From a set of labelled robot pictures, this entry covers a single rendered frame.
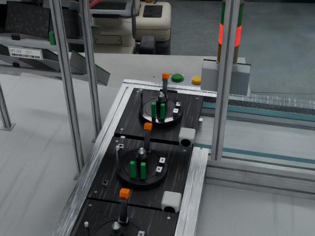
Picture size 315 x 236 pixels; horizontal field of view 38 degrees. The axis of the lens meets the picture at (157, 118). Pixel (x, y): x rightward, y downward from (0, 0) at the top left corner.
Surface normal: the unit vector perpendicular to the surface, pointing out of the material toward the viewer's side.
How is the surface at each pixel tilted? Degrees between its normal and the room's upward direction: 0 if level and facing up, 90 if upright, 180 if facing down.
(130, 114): 0
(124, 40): 98
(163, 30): 90
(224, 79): 90
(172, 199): 0
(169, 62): 0
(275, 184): 90
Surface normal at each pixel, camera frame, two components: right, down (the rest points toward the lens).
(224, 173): -0.21, 0.61
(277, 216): 0.00, -0.78
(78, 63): 0.93, 0.23
